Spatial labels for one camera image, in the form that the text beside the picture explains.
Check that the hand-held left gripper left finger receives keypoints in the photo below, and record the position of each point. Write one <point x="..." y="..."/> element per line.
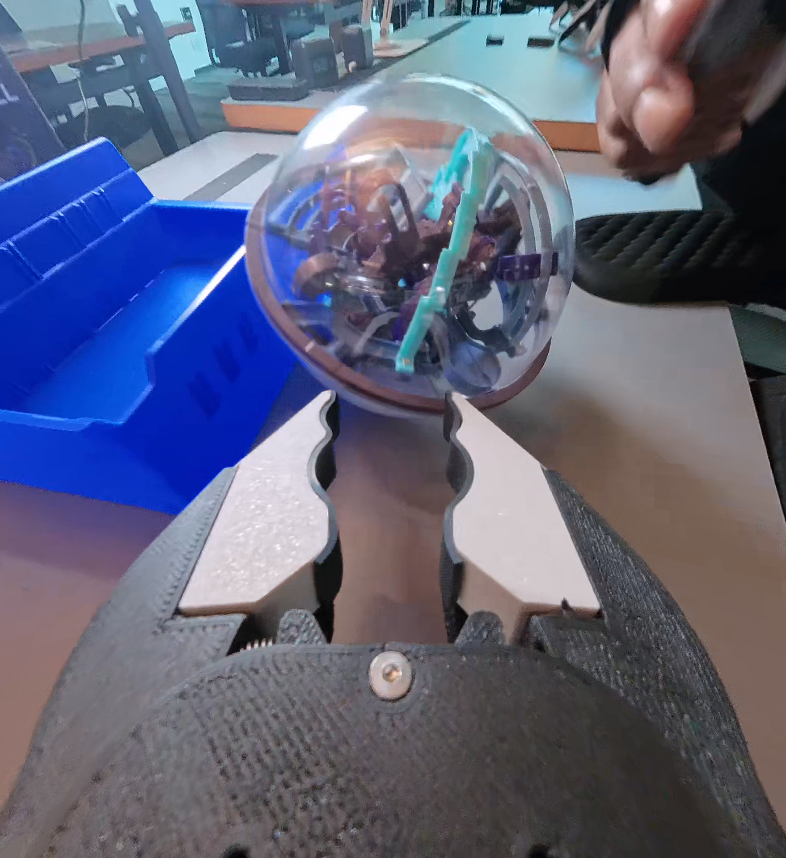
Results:
<point x="252" y="536"/>

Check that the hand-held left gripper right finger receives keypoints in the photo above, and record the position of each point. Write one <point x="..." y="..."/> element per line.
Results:
<point x="521" y="536"/>

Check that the blue plastic bin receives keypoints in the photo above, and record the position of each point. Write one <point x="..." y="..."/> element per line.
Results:
<point x="71" y="335"/>

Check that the clear plastic maze ball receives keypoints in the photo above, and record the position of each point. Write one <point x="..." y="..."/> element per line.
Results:
<point x="407" y="241"/>

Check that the person's right forearm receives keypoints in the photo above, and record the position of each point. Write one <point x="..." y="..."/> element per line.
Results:
<point x="782" y="174"/>

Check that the person's right hand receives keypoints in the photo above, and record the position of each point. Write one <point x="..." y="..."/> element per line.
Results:
<point x="661" y="94"/>

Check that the black mesh pad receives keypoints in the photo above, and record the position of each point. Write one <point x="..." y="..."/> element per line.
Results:
<point x="675" y="255"/>

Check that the grey desk with wooden edge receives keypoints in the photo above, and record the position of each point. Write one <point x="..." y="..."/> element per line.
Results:
<point x="500" y="67"/>

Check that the black strip on table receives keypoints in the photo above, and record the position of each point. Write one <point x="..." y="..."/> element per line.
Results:
<point x="232" y="177"/>

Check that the flat black box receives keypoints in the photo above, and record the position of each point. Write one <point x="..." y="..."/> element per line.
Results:
<point x="268" y="89"/>

